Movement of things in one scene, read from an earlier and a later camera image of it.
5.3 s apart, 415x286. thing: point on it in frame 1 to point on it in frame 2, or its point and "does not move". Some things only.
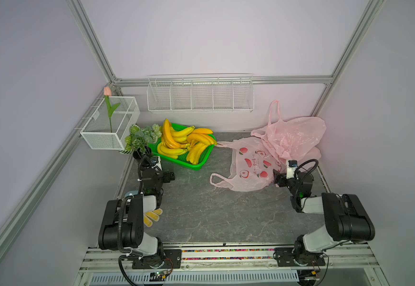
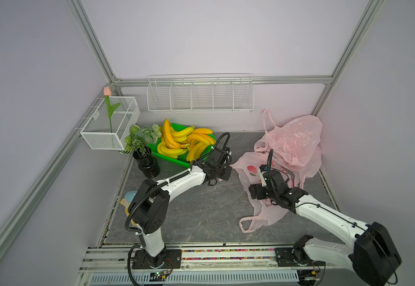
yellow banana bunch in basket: x=175 y=142 does not move
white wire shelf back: x=216 y=92 does not move
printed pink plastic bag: x=253 y=162 to x=249 y=167
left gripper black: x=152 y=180 to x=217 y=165
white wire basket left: x=97 y=131 does not move
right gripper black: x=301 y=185 to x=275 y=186
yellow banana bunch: x=199 y=139 does not move
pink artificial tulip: x=107 y=93 does not move
